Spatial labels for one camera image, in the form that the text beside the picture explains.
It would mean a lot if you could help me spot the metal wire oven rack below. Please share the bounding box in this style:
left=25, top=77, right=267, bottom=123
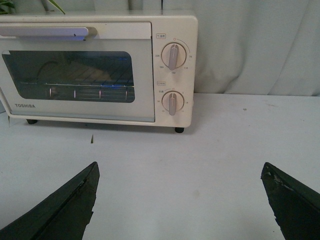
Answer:
left=15, top=73, right=136, bottom=103

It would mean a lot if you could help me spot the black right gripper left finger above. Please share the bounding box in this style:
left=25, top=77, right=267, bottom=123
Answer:
left=0, top=161, right=100, bottom=240

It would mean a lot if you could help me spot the green potted plant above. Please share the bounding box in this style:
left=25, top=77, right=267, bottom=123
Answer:
left=0, top=0, right=66, bottom=15

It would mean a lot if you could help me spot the oven door with glass window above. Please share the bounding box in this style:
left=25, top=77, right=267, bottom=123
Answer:
left=0, top=22, right=156, bottom=123

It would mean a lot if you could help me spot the cream Toshiba toaster oven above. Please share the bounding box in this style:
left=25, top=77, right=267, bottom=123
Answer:
left=0, top=10, right=198, bottom=133

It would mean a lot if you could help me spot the temperature dial knob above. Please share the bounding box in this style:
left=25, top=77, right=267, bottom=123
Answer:
left=161, top=43, right=187, bottom=71

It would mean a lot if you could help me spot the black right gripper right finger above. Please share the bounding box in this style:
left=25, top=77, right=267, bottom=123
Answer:
left=260, top=162, right=320, bottom=240

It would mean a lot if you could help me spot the timer dial knob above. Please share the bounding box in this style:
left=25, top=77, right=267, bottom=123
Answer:
left=162, top=91, right=185, bottom=116

